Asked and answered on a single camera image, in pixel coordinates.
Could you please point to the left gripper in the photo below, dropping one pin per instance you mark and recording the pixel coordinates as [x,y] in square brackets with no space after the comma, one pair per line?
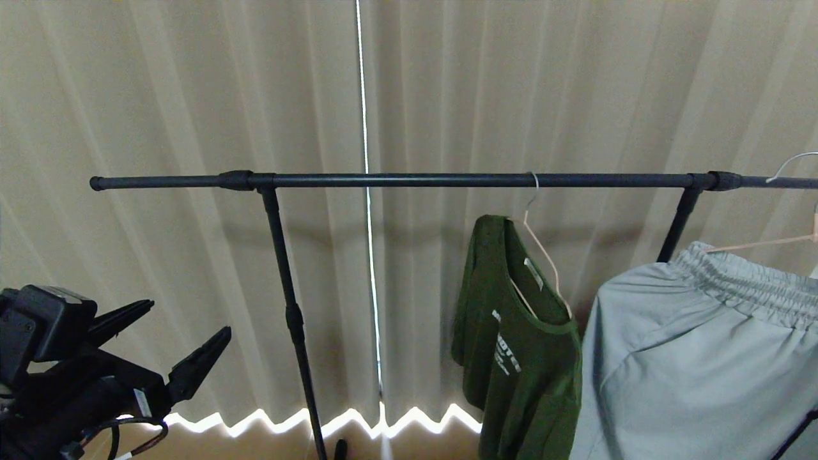
[83,396]

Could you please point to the green printed shirt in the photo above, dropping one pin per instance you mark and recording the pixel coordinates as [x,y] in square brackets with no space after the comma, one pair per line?
[524,396]

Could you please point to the pink clothes hanger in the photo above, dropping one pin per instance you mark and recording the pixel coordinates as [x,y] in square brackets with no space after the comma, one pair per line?
[541,249]
[767,243]

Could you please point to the pale grey shorts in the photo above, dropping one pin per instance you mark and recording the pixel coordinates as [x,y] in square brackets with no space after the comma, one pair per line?
[690,370]

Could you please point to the black clothes rack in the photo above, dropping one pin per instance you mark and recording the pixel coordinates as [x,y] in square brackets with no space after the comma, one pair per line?
[447,180]

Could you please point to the beige curtain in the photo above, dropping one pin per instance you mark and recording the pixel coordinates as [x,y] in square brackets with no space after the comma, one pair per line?
[160,76]

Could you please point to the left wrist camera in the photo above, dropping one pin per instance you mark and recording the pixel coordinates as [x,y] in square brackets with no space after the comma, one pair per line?
[45,326]

